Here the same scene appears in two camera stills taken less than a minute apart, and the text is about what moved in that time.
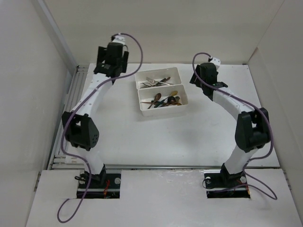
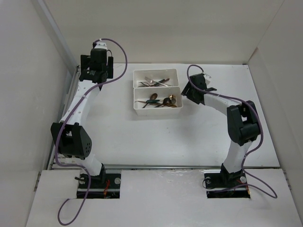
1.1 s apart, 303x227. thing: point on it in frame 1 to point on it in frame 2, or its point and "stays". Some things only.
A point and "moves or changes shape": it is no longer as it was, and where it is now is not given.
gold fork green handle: (158, 83) stays
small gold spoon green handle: (177, 103) to (172, 106)
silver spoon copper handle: (171, 100) to (167, 102)
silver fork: (154, 82) to (146, 83)
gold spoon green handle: (173, 93) moves or changes shape
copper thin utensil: (163, 80) to (147, 84)
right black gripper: (197, 82) to (187, 94)
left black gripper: (103, 54) to (86, 59)
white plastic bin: (165, 76) stays
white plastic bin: (147, 95) moves or changes shape
